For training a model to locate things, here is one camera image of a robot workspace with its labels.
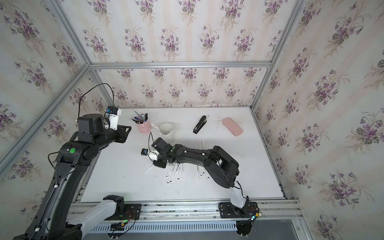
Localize twelfth straw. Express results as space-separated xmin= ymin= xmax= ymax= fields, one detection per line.
xmin=144 ymin=164 xmax=154 ymax=175

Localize eleventh straw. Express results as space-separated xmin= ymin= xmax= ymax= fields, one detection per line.
xmin=182 ymin=164 xmax=186 ymax=182

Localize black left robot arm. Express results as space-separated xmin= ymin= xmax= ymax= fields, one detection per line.
xmin=14 ymin=114 xmax=132 ymax=240

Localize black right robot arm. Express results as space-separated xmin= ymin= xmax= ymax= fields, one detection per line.
xmin=151 ymin=138 xmax=247 ymax=209

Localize bundle of wrapped straws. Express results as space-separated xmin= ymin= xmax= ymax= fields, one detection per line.
xmin=151 ymin=124 xmax=170 ymax=135

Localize pink pen cup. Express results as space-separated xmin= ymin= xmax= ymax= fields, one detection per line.
xmin=136 ymin=120 xmax=152 ymax=134

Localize white straw cup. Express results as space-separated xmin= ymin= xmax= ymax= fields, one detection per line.
xmin=159 ymin=123 xmax=175 ymax=142

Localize black stapler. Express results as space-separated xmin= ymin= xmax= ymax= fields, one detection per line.
xmin=193 ymin=116 xmax=207 ymax=134

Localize pink eraser case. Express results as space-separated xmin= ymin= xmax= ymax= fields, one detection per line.
xmin=222 ymin=117 xmax=243 ymax=137

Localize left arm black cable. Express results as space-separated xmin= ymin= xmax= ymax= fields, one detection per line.
xmin=77 ymin=82 xmax=115 ymax=118

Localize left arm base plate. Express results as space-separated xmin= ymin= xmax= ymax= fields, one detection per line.
xmin=105 ymin=204 xmax=142 ymax=221

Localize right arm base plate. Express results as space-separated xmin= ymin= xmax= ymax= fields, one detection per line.
xmin=218 ymin=200 xmax=262 ymax=220

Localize aluminium mounting rail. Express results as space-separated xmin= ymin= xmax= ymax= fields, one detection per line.
xmin=53 ymin=198 xmax=304 ymax=224

